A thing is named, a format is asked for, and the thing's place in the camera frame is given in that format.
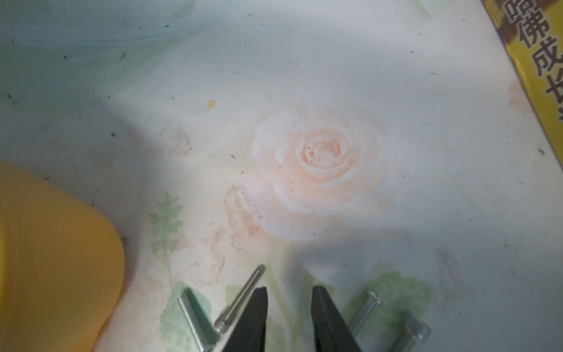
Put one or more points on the yellow plastic storage tray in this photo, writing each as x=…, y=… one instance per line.
x=62, y=266

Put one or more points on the silver socket head screw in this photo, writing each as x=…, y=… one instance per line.
x=196, y=310

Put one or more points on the yellow paperback book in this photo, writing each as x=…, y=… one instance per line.
x=531, y=31

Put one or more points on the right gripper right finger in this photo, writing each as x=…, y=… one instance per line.
x=330, y=330

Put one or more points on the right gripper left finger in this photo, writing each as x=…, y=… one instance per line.
x=250, y=330

